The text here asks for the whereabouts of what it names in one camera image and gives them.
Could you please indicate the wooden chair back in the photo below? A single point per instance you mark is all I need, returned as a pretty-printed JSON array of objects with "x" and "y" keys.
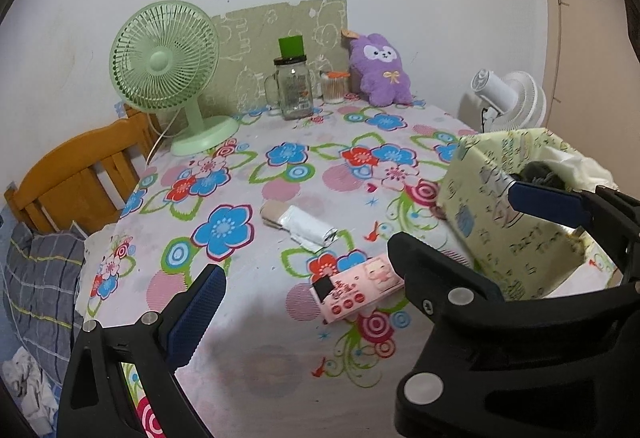
[{"x": 75, "y": 167}]

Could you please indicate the beige door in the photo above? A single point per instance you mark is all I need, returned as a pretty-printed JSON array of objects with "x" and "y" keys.
[{"x": 585, "y": 17}]

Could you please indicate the yellow cartoon print box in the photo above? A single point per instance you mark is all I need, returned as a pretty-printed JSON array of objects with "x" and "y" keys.
[{"x": 495, "y": 218}]

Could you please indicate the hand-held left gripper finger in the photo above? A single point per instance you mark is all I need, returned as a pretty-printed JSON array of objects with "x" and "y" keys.
[{"x": 195, "y": 315}]

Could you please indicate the green cartoon print board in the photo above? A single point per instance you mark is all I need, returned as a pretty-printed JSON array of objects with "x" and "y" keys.
[{"x": 250, "y": 32}]

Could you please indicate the striped grey cushion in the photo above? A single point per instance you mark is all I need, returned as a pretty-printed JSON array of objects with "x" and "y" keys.
[{"x": 40, "y": 288}]

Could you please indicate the white bag bundle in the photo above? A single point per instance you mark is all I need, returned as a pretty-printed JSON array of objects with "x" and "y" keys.
[{"x": 307, "y": 225}]

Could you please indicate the pink tissue pack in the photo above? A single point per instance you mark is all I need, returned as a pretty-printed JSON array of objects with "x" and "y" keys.
[{"x": 365, "y": 288}]

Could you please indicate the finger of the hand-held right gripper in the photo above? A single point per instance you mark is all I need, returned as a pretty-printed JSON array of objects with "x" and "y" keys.
[
  {"x": 415, "y": 263},
  {"x": 547, "y": 205}
]

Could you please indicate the green desk fan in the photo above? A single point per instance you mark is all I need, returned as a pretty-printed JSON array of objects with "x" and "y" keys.
[{"x": 162, "y": 57}]

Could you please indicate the white crumpled cloth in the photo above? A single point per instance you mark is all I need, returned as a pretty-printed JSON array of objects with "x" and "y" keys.
[{"x": 27, "y": 388}]

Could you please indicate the glass jar mug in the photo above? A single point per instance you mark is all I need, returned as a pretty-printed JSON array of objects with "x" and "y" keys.
[{"x": 295, "y": 90}]

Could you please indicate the white plastic bag liner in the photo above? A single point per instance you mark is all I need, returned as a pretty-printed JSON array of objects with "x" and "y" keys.
[{"x": 590, "y": 167}]

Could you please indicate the white clip fan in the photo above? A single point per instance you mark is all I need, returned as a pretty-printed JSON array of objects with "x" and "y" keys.
[{"x": 510, "y": 97}]

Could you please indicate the floral tablecloth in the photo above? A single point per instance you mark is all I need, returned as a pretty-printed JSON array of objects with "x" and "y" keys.
[{"x": 280, "y": 353}]

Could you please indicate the green plastic cup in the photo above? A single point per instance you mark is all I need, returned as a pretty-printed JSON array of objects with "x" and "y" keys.
[{"x": 291, "y": 46}]

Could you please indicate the orange lid toothpick jar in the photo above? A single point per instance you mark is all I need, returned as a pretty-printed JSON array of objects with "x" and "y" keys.
[{"x": 334, "y": 88}]

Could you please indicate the purple plush bunny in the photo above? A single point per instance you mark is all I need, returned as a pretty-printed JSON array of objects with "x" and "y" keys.
[{"x": 382, "y": 72}]

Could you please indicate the dark cloth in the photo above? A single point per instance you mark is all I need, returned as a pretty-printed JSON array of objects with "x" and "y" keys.
[{"x": 542, "y": 173}]

